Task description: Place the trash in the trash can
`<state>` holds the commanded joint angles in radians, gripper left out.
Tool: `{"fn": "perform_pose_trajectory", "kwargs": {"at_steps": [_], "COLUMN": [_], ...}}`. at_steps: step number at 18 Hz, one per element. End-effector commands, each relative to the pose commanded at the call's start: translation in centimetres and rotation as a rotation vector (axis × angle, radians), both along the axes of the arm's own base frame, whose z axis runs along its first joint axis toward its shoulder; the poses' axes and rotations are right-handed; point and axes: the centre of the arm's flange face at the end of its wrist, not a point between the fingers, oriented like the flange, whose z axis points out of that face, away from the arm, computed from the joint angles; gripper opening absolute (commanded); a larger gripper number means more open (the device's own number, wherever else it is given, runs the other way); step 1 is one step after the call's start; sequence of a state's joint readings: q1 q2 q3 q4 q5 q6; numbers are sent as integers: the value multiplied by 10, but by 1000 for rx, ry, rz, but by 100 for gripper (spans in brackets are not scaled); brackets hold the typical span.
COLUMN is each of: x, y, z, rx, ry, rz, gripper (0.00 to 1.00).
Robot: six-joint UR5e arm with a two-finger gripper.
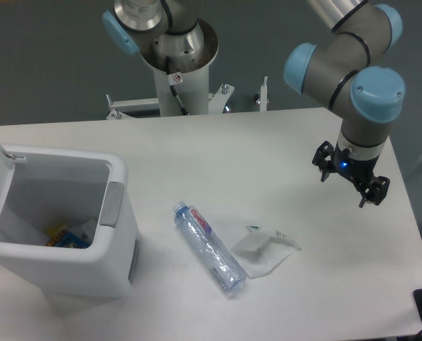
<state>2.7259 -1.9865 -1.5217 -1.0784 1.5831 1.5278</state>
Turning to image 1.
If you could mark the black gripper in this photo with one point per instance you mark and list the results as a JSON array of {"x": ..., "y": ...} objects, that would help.
[{"x": 355, "y": 163}]

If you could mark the white plastic wrapper bag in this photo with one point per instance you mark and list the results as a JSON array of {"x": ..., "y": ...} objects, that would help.
[{"x": 260, "y": 251}]

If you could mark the clear plastic water bottle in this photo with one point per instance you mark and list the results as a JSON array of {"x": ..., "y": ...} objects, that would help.
[{"x": 209, "y": 248}]

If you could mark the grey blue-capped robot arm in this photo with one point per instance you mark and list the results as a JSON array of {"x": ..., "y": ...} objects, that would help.
[{"x": 341, "y": 76}]

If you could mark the colourful trash in bin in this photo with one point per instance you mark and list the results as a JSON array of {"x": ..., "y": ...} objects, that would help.
[{"x": 62, "y": 237}]

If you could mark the white plastic trash can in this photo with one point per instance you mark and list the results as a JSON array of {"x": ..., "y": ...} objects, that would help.
[{"x": 86, "y": 192}]

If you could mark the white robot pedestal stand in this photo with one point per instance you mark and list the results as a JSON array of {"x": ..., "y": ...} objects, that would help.
[{"x": 180, "y": 66}]

